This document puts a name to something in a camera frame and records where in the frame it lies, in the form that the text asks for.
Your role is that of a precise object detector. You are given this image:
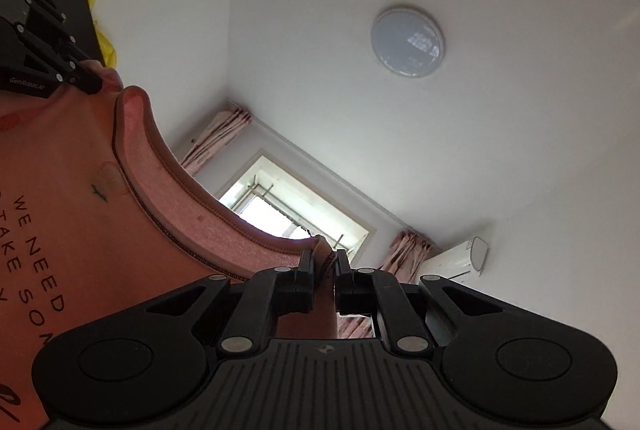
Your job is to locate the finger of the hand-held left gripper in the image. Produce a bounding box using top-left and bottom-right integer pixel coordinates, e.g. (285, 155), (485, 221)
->
(0, 18), (104, 95)
(9, 0), (104, 84)

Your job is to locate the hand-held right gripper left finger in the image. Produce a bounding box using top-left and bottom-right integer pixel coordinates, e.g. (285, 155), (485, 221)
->
(146, 248), (316, 356)

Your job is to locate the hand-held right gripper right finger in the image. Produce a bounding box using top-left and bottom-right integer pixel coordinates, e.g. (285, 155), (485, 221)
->
(334, 249), (503, 356)

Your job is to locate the salmon printed T-shirt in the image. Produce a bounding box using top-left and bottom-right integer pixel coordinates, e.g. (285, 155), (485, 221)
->
(0, 60), (335, 430)

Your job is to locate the pink patterned curtain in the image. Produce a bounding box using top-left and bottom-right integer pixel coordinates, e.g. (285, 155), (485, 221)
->
(377, 230), (436, 286)
(177, 107), (252, 179)

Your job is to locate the bedroom window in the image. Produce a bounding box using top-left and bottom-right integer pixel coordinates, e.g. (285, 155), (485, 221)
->
(217, 149), (377, 267)

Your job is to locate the white air conditioner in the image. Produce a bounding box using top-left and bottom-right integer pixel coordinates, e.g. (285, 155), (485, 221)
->
(417, 236), (489, 285)

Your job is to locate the round white ceiling lamp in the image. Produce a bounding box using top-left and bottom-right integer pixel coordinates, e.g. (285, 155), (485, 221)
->
(370, 7), (446, 79)

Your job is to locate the black wall television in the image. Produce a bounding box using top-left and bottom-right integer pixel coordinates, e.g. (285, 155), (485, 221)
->
(37, 0), (108, 66)

